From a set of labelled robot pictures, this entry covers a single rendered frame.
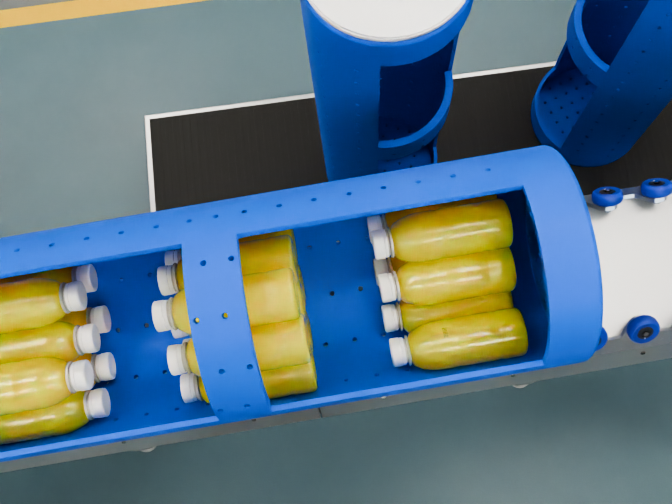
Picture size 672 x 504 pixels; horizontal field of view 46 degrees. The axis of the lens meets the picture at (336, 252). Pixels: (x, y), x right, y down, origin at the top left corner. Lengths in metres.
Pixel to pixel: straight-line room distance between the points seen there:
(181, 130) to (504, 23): 0.99
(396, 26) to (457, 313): 0.44
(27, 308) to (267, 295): 0.31
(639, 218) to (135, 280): 0.76
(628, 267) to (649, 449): 1.01
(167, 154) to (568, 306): 1.44
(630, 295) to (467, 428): 0.95
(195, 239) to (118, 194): 1.40
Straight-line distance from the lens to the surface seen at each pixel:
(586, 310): 0.96
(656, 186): 1.27
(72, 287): 1.09
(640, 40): 1.62
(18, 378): 1.08
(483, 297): 1.11
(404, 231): 1.02
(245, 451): 2.13
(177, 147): 2.18
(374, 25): 1.25
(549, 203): 0.95
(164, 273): 1.05
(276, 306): 0.97
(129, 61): 2.50
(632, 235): 1.29
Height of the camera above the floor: 2.11
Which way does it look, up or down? 75 degrees down
